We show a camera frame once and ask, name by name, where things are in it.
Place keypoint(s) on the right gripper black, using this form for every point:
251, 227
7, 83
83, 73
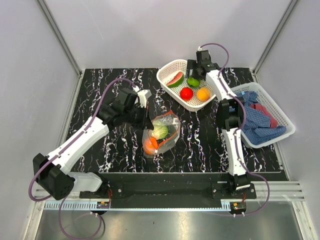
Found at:
191, 64

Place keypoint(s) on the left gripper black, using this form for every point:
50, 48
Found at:
146, 123

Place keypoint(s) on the fake green cabbage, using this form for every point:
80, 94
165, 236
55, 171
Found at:
160, 132

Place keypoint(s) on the clear zip top bag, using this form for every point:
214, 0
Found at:
171, 120

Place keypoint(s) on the fake green apple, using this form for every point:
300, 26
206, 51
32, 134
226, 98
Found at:
192, 82

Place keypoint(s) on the fake orange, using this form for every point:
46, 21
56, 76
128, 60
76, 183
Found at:
150, 146

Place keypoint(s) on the fake watermelon slice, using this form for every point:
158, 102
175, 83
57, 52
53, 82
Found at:
176, 81

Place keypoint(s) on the fake red tomato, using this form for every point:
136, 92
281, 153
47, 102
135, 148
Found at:
186, 94

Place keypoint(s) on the fake peach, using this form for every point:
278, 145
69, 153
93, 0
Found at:
203, 94

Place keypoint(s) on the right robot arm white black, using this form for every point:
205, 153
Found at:
229, 118

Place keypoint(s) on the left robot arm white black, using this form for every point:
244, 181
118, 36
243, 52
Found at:
53, 172

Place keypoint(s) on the white perforated basket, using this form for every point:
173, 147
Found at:
169, 71

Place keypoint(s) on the white laundry basket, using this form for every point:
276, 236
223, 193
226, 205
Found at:
266, 100

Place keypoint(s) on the blue patterned cloth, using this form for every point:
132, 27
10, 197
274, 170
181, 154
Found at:
257, 126

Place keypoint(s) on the red cloth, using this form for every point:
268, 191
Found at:
261, 108

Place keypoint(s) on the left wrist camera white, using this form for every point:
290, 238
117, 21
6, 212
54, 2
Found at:
142, 96

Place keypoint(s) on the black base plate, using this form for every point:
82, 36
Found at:
168, 191

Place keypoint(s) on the aluminium frame rail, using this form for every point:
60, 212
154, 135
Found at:
275, 192

